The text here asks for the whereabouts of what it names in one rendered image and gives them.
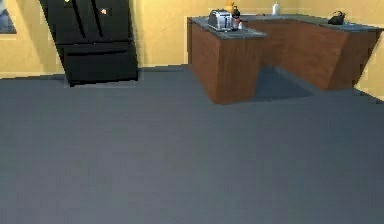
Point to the silver toaster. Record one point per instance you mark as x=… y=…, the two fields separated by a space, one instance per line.
x=220 y=20

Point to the brown kitchen counter grey top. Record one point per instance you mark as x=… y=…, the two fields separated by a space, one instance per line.
x=233 y=66

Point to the white bottle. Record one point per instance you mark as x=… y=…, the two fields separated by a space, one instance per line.
x=275 y=8

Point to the orange object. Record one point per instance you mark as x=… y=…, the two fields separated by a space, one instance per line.
x=230 y=6

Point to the black kettle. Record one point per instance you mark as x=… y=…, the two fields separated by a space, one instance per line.
x=337 y=19

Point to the black red bottle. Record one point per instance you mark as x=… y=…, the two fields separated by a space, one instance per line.
x=236 y=18

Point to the black fridge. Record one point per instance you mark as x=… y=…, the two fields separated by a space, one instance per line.
x=96 y=56

